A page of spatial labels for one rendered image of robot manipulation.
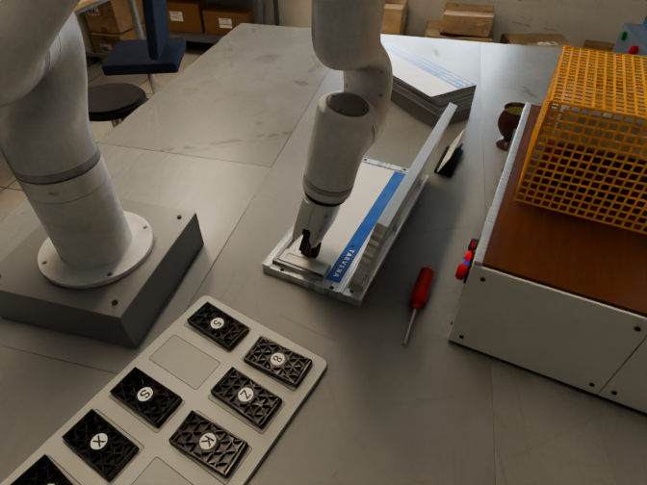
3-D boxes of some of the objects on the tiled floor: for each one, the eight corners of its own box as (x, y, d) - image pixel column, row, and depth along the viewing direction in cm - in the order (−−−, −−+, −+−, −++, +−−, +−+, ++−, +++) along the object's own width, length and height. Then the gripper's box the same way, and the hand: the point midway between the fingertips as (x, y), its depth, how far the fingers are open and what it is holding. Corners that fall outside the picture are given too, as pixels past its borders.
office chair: (149, 100, 343) (104, -59, 272) (221, 109, 333) (194, -55, 262) (106, 137, 302) (39, -39, 232) (187, 148, 292) (142, -34, 221)
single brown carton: (491, 69, 389) (501, 31, 367) (548, 70, 387) (562, 32, 365) (501, 87, 361) (513, 47, 339) (563, 89, 359) (579, 49, 337)
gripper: (327, 220, 67) (308, 290, 81) (364, 171, 77) (342, 240, 91) (285, 200, 68) (272, 271, 82) (326, 153, 78) (309, 224, 92)
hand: (311, 248), depth 85 cm, fingers closed, pressing on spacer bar
